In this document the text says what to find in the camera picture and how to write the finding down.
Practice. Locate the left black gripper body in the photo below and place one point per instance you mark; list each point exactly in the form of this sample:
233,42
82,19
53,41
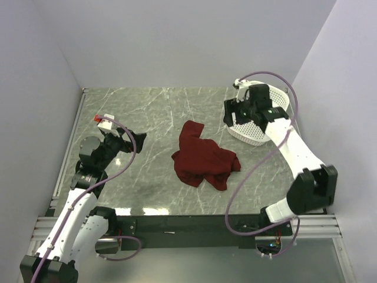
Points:
113,144

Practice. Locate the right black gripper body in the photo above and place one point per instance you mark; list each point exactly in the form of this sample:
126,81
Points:
244,111

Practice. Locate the dark red polo shirt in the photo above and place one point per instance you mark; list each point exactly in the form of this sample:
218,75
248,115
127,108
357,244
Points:
202,159

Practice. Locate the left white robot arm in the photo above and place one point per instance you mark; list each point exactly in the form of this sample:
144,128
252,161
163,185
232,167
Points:
81,223

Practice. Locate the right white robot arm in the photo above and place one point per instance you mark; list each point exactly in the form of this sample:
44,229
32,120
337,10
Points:
314,182

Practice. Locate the white perforated plastic basket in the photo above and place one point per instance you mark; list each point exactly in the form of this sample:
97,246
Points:
249,132

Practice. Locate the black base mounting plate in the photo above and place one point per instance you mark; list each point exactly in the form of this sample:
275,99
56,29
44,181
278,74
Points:
168,231

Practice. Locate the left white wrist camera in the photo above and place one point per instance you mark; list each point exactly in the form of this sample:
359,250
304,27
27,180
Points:
107,126

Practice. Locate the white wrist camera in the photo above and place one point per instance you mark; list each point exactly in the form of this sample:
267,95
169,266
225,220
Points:
107,126
241,86

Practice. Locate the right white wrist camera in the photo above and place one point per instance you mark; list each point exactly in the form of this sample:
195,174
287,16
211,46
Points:
241,86

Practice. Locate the aluminium frame rail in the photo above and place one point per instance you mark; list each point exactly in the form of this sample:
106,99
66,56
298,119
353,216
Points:
311,227

